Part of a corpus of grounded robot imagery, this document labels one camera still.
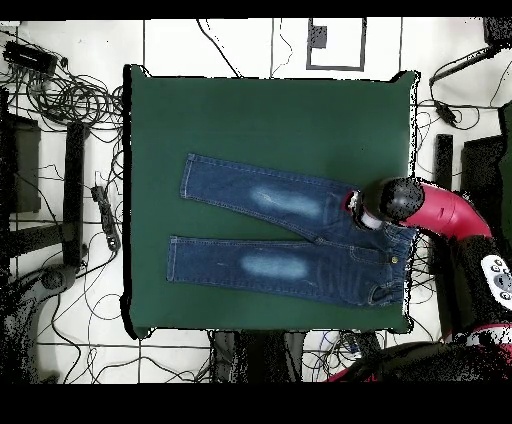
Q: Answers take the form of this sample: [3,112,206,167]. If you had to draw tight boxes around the dark green table cloth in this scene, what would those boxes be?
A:
[121,63,421,340]

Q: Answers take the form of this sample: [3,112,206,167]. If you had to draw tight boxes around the dark flat panel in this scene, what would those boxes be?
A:
[0,113,42,215]
[459,134,506,225]

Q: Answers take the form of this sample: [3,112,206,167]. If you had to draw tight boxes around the blue denim jeans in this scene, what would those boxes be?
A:
[166,152,419,309]

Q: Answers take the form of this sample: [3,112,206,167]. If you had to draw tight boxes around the tangle of black cables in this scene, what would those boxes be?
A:
[26,69,125,130]

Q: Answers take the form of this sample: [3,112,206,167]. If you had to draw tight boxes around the black corner box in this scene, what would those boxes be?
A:
[482,16,512,50]

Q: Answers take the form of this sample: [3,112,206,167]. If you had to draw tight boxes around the black power strip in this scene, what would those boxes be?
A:
[90,184,122,252]
[354,330,383,357]

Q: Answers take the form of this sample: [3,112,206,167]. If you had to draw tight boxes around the grey square floor frame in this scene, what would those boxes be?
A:
[306,17,367,72]

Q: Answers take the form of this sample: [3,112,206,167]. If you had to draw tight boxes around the small grey square patch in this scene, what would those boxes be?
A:
[309,25,329,50]

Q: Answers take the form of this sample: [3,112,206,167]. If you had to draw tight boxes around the long black floor cable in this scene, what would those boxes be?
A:
[194,18,244,78]

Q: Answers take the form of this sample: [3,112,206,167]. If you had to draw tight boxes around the black power brick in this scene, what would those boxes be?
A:
[433,99,460,128]

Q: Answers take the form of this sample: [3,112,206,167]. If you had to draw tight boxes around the black stand leg bar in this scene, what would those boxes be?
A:
[62,121,88,268]
[433,133,455,193]

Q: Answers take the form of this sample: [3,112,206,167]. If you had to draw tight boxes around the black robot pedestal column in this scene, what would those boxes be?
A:
[211,330,306,384]

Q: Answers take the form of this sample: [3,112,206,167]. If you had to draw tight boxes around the black rod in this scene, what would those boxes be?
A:
[428,45,498,86]

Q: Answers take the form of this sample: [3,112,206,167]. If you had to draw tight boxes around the black round stand base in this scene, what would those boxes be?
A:
[37,264,78,292]

